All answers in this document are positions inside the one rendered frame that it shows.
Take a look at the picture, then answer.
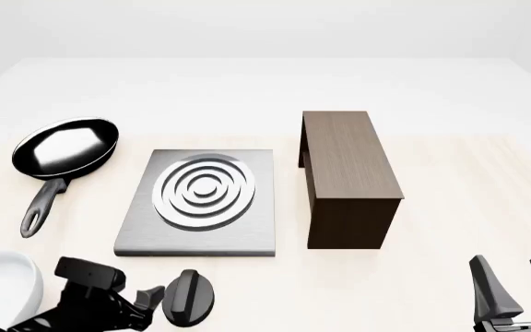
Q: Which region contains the dark brown wooden shelf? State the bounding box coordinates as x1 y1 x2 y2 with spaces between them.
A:
298 110 406 251

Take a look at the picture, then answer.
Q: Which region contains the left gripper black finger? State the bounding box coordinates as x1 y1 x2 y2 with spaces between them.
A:
135 285 167 313

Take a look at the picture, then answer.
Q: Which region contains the black frying pan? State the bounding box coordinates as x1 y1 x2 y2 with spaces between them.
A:
11 116 122 240

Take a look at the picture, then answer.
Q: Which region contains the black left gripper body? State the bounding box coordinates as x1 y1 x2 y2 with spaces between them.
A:
107 292 156 332

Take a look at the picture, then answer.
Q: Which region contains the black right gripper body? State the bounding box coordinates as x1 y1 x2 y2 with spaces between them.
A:
471 317 531 332

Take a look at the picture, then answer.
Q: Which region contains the white bowl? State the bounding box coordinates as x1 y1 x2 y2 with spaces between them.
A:
0 250 45 330

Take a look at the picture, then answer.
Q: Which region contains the black left camera plate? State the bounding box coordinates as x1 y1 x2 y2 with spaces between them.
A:
53 255 127 293

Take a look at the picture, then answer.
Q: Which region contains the round black stove knob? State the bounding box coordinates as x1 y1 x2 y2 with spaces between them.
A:
160 268 217 327

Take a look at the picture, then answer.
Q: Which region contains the flat grey stove plate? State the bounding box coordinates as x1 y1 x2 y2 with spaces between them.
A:
113 148 278 258

